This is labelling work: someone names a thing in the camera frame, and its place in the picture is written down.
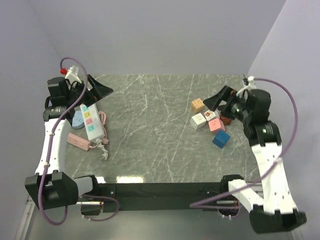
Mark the plain white cube adapter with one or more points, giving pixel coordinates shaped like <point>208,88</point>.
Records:
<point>198,121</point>

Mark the blue cube plug adapter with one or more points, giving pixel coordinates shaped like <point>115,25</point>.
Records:
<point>221,139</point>

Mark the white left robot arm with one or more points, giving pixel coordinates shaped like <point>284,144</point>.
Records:
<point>50,184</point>

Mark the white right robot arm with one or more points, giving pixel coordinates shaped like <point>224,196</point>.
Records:
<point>275,211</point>

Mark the brown cube plug adapter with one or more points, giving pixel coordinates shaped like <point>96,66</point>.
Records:
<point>226,120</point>

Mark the white power strip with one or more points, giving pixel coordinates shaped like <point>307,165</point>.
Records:
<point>92,122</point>

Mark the pink cube plug adapter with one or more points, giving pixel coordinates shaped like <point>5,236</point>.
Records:
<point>216,125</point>

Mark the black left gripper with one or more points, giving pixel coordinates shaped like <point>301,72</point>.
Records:
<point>98,90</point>

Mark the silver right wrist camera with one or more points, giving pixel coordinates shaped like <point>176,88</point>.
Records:
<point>248,83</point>

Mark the white patterned cube adapter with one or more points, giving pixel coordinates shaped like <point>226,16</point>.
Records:
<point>211,115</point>

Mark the tan cube plug adapter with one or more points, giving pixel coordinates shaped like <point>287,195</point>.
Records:
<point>197,105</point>

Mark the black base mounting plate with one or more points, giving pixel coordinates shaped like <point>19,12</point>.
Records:
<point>159,196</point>

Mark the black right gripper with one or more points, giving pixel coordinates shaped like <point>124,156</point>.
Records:
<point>213,102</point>

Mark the light blue round socket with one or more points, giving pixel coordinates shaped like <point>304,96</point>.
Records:
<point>77,120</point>

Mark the pink power strip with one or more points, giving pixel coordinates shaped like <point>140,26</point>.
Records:
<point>79,142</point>

